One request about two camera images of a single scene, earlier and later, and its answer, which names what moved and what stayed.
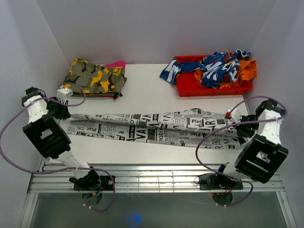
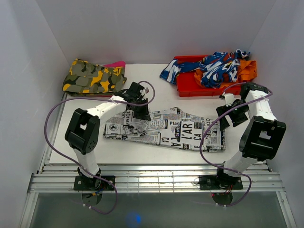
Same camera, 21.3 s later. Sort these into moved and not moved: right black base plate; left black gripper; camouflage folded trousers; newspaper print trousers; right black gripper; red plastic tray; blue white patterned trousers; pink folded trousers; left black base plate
Moved: right black gripper; left black gripper; newspaper print trousers
Not moved: right black base plate; blue white patterned trousers; pink folded trousers; camouflage folded trousers; left black base plate; red plastic tray
